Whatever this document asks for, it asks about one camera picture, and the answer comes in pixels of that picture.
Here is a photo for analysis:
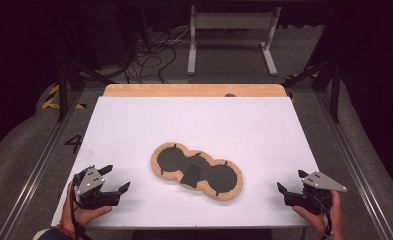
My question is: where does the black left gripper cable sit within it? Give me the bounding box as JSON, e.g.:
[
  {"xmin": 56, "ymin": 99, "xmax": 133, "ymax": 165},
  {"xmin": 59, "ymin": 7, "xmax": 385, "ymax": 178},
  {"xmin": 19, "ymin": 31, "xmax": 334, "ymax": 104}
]
[{"xmin": 69, "ymin": 178, "xmax": 93, "ymax": 240}]

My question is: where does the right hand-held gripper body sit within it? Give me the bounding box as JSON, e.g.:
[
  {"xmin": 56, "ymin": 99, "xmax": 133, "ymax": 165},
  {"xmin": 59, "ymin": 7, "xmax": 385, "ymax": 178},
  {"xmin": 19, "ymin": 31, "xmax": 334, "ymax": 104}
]
[{"xmin": 283, "ymin": 170, "xmax": 348, "ymax": 215}]

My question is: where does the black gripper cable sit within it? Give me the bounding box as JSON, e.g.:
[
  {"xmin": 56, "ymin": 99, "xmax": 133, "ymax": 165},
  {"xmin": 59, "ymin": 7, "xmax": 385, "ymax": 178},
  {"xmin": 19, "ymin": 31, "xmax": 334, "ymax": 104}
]
[
  {"xmin": 312, "ymin": 194, "xmax": 334, "ymax": 239},
  {"xmin": 69, "ymin": 178, "xmax": 93, "ymax": 240}
]

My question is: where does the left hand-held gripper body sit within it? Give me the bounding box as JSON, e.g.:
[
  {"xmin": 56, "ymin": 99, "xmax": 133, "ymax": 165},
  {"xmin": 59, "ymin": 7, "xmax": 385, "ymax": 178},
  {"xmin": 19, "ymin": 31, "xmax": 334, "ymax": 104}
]
[{"xmin": 72, "ymin": 165, "xmax": 122, "ymax": 211}]

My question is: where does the person's left hand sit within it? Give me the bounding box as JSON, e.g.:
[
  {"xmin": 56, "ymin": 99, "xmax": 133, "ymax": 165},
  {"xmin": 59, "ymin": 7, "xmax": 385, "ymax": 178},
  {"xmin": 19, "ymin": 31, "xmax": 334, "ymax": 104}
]
[{"xmin": 61, "ymin": 181, "xmax": 113, "ymax": 234}]

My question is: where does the yellow and black floor tape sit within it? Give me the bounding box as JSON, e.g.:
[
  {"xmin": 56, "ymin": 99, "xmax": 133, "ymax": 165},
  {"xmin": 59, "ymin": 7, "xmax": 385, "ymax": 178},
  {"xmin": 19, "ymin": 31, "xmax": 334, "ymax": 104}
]
[
  {"xmin": 285, "ymin": 68, "xmax": 320, "ymax": 104},
  {"xmin": 41, "ymin": 84, "xmax": 87, "ymax": 110}
]

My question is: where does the white board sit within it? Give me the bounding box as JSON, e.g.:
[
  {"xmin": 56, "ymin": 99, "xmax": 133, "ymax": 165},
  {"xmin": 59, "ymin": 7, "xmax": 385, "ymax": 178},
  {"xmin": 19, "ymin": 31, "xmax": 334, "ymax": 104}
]
[{"xmin": 51, "ymin": 96, "xmax": 322, "ymax": 230}]

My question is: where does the white metal stand frame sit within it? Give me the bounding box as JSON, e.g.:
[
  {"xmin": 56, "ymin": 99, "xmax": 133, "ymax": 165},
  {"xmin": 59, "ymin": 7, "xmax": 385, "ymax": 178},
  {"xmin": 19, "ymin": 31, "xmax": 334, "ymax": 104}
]
[{"xmin": 187, "ymin": 4, "xmax": 282, "ymax": 77}]

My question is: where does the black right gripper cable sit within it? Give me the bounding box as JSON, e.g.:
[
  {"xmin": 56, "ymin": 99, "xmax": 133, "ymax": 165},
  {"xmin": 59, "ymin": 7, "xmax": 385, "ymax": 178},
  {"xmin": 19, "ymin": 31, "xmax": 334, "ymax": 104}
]
[{"xmin": 312, "ymin": 194, "xmax": 334, "ymax": 239}]

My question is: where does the red bracelet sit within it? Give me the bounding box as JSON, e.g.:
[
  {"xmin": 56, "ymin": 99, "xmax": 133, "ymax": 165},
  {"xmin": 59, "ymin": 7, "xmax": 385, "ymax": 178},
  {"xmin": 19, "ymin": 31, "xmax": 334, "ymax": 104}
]
[{"xmin": 57, "ymin": 222, "xmax": 78, "ymax": 240}]

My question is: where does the aluminium floor rail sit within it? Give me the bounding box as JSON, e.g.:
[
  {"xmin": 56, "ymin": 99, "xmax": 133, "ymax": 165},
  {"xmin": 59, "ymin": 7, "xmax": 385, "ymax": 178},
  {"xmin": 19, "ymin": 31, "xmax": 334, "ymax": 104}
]
[
  {"xmin": 0, "ymin": 89, "xmax": 85, "ymax": 240},
  {"xmin": 313, "ymin": 89, "xmax": 393, "ymax": 240}
]

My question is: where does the tangle of black floor cables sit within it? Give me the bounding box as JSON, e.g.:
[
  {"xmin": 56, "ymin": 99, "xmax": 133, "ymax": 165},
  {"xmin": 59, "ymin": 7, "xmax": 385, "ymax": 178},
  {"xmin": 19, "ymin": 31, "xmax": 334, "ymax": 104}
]
[{"xmin": 123, "ymin": 28, "xmax": 192, "ymax": 84}]

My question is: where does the person's right hand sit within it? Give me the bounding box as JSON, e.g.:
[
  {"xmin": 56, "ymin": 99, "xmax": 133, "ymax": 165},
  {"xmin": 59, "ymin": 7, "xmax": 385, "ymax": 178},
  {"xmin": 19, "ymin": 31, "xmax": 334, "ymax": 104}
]
[{"xmin": 292, "ymin": 189, "xmax": 345, "ymax": 235}]

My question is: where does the wooden table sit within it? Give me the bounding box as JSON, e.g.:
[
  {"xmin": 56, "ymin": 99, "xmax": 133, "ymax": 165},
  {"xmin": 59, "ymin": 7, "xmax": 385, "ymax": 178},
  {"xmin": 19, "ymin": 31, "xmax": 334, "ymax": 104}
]
[{"xmin": 103, "ymin": 83, "xmax": 288, "ymax": 98}]

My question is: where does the dark bulky equipment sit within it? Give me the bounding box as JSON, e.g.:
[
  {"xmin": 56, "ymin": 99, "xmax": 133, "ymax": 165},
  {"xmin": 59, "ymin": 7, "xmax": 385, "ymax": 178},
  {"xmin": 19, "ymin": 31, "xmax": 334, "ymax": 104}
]
[{"xmin": 83, "ymin": 1, "xmax": 152, "ymax": 69}]

